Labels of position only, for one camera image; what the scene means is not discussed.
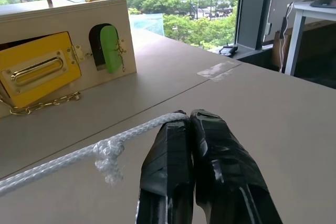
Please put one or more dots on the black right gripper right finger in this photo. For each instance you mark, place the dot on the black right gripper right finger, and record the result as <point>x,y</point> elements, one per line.
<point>225,169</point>

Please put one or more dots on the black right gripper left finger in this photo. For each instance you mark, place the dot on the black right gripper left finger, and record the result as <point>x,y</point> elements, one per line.
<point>168,161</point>

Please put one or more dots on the clear tape strip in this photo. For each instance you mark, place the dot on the clear tape strip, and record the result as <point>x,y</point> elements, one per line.
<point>219,70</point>

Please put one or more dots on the brass hook latch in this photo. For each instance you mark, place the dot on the brass hook latch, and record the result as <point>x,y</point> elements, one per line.
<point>121,53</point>

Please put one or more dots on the black handheld device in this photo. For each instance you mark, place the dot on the black handheld device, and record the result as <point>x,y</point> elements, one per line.
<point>228,50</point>

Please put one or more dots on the green arched box door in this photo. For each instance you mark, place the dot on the green arched box door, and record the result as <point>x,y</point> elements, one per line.
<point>109,48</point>

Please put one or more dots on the brass door hinge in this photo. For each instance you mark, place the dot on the brass door hinge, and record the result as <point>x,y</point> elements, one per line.
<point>77,53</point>

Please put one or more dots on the brown cardboard box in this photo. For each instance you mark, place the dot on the brown cardboard box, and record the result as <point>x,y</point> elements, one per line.
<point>315,37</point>

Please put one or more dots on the light wooden latch box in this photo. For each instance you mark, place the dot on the light wooden latch box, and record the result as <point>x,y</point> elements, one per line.
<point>110,11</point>

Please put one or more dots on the white desk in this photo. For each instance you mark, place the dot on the white desk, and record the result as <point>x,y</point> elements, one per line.
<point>298,24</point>

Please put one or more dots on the yellow box door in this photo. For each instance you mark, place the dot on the yellow box door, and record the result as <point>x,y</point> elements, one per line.
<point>39,45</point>

